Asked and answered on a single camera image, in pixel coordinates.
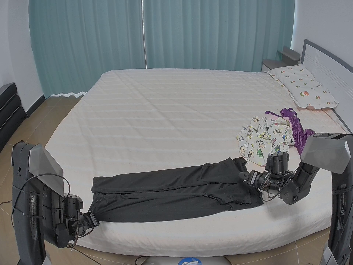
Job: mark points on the grey bedside table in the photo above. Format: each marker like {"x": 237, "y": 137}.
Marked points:
{"x": 274, "y": 63}

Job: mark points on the purple garment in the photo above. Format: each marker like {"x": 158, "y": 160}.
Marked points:
{"x": 299, "y": 131}

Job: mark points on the black T-shirt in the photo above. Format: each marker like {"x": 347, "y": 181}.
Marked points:
{"x": 171, "y": 195}

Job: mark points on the bed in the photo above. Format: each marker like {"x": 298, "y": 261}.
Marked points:
{"x": 179, "y": 114}

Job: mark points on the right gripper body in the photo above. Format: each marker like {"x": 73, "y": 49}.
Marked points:
{"x": 258, "y": 179}

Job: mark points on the black chest of drawers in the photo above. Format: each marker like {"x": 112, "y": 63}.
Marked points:
{"x": 11, "y": 112}

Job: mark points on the blue-green curtain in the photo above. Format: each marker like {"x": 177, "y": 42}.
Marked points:
{"x": 215, "y": 26}
{"x": 88, "y": 37}

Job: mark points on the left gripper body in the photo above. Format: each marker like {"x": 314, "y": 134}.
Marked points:
{"x": 89, "y": 221}

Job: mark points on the white printed pyjama top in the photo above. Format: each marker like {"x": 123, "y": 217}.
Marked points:
{"x": 262, "y": 139}

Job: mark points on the white printed pillow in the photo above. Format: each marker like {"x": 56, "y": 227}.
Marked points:
{"x": 303, "y": 85}

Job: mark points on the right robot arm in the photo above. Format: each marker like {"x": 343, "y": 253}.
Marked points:
{"x": 325, "y": 150}

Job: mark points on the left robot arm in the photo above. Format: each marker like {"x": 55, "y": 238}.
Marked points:
{"x": 30, "y": 203}

